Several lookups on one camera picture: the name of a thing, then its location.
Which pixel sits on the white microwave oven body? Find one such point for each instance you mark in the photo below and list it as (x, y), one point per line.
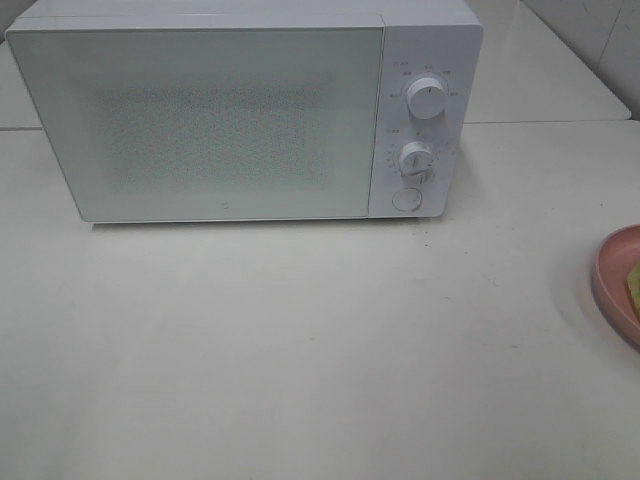
(441, 38)

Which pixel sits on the round white door-release button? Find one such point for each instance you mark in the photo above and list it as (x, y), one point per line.
(407, 199)

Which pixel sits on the lower white timer knob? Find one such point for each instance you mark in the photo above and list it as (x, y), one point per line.
(416, 159)

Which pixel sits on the white bread sandwich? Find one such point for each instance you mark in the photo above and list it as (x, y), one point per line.
(630, 287)

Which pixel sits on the pink round plate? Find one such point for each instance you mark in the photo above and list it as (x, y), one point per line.
(613, 261)

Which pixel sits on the upper white power knob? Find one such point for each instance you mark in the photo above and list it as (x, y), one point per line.
(426, 97)

